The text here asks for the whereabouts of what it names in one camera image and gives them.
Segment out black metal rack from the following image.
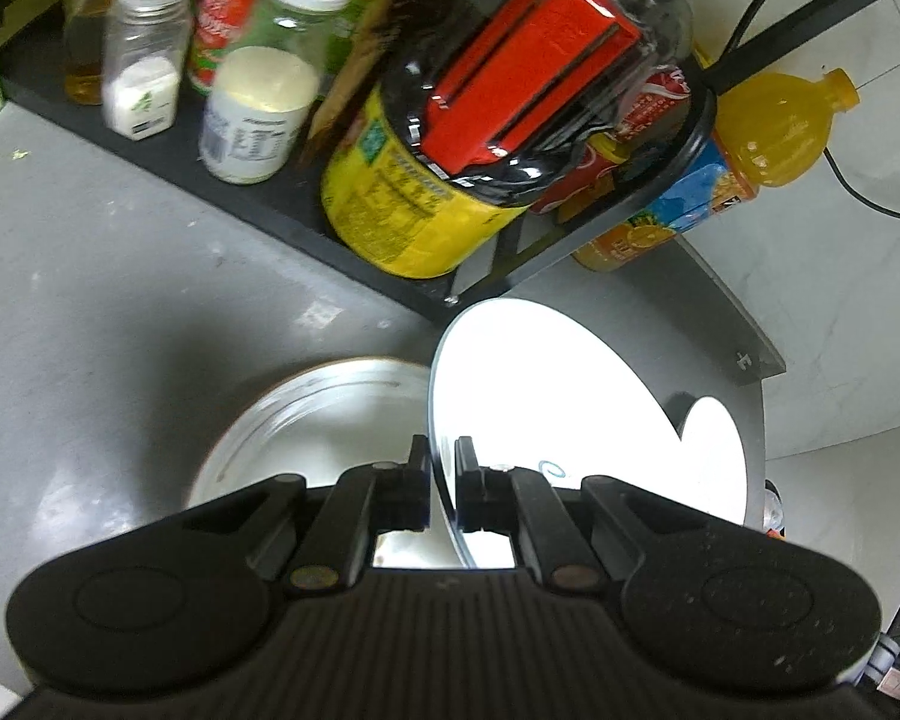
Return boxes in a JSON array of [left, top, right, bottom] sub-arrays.
[[0, 0, 900, 325]]

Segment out plain white plate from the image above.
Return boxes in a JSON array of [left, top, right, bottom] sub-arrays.
[[184, 356, 466, 571]]

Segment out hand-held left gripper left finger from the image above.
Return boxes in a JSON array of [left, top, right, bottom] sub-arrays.
[[244, 433, 430, 593]]

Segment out brown sauce bottle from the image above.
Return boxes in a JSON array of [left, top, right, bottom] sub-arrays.
[[307, 0, 466, 158]]

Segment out clear spice jar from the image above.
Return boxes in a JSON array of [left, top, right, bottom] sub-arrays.
[[101, 0, 194, 142]]

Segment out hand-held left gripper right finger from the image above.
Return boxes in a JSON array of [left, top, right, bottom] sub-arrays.
[[454, 435, 646, 593]]

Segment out red label green cap bottle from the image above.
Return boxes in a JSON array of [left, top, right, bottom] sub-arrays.
[[187, 0, 263, 97]]

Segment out oil bottle with red handle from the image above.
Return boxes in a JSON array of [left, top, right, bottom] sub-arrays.
[[319, 0, 695, 280]]

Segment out small white plate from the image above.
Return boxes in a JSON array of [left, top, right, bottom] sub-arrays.
[[679, 396, 751, 526]]

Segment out orange juice bottle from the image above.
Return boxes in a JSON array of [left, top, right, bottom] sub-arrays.
[[570, 67, 862, 275]]

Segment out white cap jar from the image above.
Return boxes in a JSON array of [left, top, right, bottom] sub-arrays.
[[199, 0, 365, 187]]

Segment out white plate with blue print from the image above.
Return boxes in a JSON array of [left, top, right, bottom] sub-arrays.
[[424, 298, 683, 569]]

